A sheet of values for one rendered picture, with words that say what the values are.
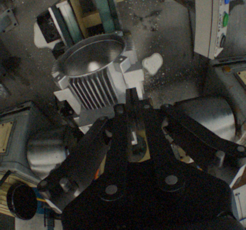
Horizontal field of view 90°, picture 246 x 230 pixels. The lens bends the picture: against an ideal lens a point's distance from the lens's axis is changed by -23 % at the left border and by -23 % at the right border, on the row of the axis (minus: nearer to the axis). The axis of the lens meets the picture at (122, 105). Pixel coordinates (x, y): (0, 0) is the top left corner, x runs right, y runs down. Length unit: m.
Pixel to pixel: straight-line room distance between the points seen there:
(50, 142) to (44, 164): 0.09
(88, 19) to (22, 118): 0.54
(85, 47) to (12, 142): 0.54
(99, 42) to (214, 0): 0.29
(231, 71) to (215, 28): 0.43
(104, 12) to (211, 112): 0.45
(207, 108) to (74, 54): 0.45
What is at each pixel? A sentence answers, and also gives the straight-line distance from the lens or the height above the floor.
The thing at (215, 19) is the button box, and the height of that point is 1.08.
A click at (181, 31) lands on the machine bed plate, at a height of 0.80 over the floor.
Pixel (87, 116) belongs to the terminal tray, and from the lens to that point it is 0.33.
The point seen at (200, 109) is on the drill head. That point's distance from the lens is 0.56.
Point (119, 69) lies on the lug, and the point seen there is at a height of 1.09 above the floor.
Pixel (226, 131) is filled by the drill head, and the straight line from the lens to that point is 0.59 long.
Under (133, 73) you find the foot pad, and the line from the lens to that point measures 0.31.
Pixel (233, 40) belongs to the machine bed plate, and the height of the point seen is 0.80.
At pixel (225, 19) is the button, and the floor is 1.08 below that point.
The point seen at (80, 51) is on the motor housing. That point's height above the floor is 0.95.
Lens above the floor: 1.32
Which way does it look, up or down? 40 degrees down
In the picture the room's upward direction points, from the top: 173 degrees clockwise
